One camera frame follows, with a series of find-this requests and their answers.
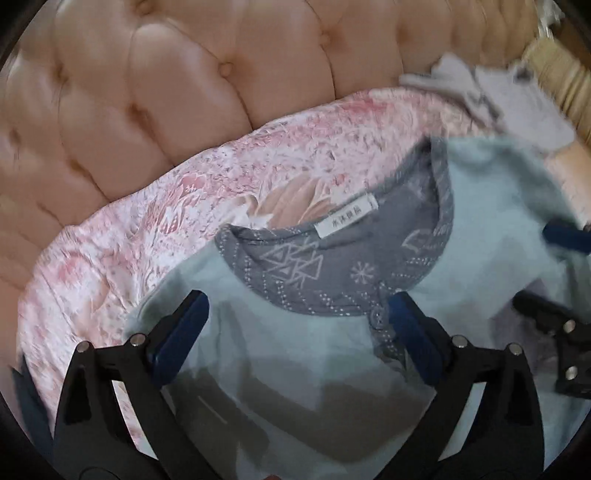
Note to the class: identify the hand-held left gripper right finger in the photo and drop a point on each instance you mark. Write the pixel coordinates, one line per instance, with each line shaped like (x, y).
(413, 332)

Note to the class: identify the light blue shirt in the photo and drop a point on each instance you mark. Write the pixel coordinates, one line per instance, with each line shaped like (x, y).
(300, 369)

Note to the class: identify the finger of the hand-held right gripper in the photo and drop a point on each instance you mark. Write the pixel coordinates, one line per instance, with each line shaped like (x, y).
(568, 236)
(545, 314)

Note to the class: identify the grey garment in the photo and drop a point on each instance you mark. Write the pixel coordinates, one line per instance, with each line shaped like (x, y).
(521, 106)

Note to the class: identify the dark blue cloth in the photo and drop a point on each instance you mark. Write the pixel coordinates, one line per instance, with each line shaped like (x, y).
(32, 406)

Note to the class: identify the pink floral blanket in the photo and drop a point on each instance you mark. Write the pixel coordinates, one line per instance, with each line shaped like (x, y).
(138, 230)

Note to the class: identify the striped cushion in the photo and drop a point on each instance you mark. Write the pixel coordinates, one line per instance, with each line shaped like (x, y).
(558, 64)

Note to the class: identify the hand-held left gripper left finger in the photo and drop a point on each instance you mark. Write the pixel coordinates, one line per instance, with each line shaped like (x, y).
(180, 332)

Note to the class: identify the peach tufted leather sofa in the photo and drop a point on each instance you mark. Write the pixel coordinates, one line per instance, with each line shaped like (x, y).
(184, 92)

